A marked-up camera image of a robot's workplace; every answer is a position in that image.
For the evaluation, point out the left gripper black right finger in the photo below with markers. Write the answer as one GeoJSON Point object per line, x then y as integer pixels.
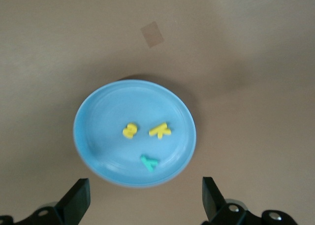
{"type": "Point", "coordinates": [214, 205]}

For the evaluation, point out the brown table cover sheet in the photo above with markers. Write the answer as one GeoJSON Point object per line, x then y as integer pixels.
{"type": "Point", "coordinates": [37, 62]}

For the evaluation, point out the yellow letter s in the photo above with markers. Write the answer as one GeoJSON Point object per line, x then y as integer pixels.
{"type": "Point", "coordinates": [129, 130]}

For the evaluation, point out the brown tape square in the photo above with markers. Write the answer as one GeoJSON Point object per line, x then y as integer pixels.
{"type": "Point", "coordinates": [152, 34]}

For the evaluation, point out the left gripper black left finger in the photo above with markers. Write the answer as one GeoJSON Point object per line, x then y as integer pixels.
{"type": "Point", "coordinates": [71, 205]}

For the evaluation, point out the teal letter y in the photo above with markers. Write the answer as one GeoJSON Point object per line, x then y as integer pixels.
{"type": "Point", "coordinates": [148, 163]}

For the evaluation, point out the yellow letter k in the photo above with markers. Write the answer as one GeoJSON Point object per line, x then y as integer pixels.
{"type": "Point", "coordinates": [160, 131]}

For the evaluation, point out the blue plate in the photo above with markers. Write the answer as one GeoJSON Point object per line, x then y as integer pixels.
{"type": "Point", "coordinates": [110, 111]}

